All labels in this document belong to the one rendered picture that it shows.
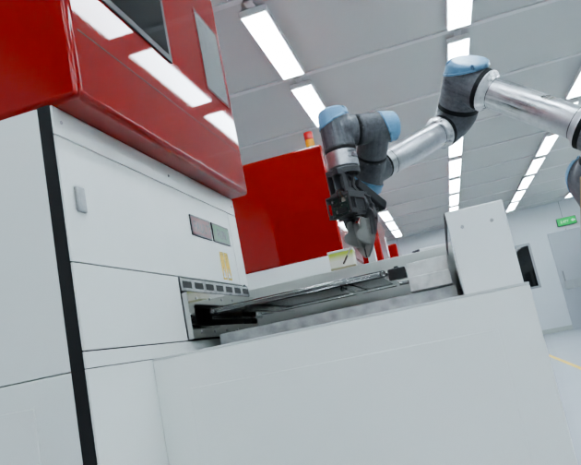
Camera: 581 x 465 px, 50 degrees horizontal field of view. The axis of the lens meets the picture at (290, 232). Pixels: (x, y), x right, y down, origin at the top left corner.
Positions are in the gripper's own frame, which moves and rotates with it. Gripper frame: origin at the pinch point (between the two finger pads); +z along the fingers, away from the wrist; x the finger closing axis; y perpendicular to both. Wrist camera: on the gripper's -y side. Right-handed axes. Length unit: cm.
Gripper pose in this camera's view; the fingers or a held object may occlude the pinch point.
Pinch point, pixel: (368, 252)
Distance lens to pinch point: 146.2
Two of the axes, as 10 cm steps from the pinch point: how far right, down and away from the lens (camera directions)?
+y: -7.0, 0.1, -7.1
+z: 1.9, 9.6, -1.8
